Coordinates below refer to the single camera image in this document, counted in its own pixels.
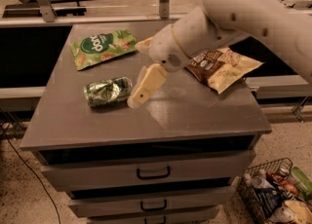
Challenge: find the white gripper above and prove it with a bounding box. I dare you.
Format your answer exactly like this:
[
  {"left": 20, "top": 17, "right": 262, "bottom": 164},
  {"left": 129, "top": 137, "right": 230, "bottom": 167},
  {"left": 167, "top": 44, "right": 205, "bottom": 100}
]
[{"left": 127, "top": 24, "right": 191, "bottom": 108}]

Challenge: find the green soda can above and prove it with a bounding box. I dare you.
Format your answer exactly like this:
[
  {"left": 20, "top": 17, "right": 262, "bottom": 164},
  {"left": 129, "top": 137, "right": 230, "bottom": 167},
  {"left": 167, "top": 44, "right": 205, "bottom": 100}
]
[{"left": 83, "top": 76, "right": 133, "bottom": 107}]

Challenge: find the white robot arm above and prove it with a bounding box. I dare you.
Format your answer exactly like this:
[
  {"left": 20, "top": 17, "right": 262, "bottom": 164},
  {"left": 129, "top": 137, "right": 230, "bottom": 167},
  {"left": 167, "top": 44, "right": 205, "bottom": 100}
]
[{"left": 127, "top": 0, "right": 312, "bottom": 108}]

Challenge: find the green snack bag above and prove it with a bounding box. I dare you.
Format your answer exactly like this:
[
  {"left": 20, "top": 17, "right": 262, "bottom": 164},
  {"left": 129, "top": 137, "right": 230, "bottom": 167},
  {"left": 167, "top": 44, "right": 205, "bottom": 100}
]
[{"left": 70, "top": 29, "right": 137, "bottom": 71}]

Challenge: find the brown and cream chip bag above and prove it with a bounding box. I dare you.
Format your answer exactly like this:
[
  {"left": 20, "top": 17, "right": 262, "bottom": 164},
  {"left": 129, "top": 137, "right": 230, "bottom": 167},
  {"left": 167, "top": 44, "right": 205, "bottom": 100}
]
[{"left": 186, "top": 48, "right": 262, "bottom": 94}]

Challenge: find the grey drawer cabinet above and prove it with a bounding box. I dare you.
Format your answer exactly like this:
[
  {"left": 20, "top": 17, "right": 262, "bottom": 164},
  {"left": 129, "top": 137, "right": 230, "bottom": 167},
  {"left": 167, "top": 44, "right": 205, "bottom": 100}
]
[{"left": 19, "top": 19, "right": 273, "bottom": 224}]

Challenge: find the top grey drawer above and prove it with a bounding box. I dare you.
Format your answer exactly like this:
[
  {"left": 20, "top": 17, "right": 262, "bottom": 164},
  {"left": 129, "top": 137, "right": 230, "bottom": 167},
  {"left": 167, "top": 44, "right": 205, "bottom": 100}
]
[{"left": 42, "top": 150, "right": 255, "bottom": 192}]

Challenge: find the grey drawer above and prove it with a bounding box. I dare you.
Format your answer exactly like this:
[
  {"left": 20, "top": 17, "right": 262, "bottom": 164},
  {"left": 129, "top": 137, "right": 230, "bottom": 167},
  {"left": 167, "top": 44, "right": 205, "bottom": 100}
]
[
  {"left": 42, "top": 150, "right": 255, "bottom": 192},
  {"left": 69, "top": 186, "right": 235, "bottom": 218},
  {"left": 87, "top": 205, "right": 219, "bottom": 224}
]

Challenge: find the middle grey drawer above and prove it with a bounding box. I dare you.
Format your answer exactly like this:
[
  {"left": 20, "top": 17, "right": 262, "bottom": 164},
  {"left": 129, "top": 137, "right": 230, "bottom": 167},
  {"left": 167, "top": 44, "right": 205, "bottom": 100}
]
[{"left": 69, "top": 186, "right": 235, "bottom": 218}]

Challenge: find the bottom grey drawer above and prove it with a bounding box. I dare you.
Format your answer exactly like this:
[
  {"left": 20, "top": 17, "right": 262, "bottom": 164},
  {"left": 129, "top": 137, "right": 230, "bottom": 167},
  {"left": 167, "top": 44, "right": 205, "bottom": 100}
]
[{"left": 87, "top": 205, "right": 219, "bottom": 224}]

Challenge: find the clear plastic bottle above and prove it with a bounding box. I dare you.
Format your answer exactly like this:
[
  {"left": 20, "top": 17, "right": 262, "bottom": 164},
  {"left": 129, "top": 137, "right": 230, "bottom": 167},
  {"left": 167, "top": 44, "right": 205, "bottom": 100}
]
[{"left": 243, "top": 168, "right": 274, "bottom": 189}]

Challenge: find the red snack bag in basket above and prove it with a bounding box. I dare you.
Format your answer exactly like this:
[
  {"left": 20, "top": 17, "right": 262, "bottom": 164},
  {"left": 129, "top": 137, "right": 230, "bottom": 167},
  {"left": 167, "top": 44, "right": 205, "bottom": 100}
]
[{"left": 266, "top": 172, "right": 298, "bottom": 196}]

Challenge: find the blue snack bag in basket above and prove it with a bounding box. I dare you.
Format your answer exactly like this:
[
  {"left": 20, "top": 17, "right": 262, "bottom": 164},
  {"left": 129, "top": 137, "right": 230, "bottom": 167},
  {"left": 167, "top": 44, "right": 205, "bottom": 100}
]
[{"left": 254, "top": 188, "right": 283, "bottom": 218}]

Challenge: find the green bottle in basket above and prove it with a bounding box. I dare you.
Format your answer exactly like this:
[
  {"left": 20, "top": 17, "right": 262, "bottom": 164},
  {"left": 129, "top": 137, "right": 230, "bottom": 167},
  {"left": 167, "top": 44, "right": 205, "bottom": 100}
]
[{"left": 289, "top": 167, "right": 312, "bottom": 202}]

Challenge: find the cream bag in basket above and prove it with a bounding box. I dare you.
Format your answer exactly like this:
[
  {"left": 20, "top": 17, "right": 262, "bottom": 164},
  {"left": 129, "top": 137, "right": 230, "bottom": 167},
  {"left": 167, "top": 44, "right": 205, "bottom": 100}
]
[{"left": 269, "top": 200, "right": 312, "bottom": 224}]

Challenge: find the black floor cable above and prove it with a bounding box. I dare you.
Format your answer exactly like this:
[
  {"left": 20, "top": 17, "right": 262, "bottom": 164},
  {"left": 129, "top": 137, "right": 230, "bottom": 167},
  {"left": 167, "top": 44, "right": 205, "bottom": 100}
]
[{"left": 0, "top": 127, "right": 62, "bottom": 224}]

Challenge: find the wire basket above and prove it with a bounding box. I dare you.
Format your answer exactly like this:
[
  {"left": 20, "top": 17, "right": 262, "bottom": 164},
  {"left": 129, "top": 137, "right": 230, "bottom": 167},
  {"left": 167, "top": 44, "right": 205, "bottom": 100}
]
[{"left": 237, "top": 158, "right": 293, "bottom": 224}]

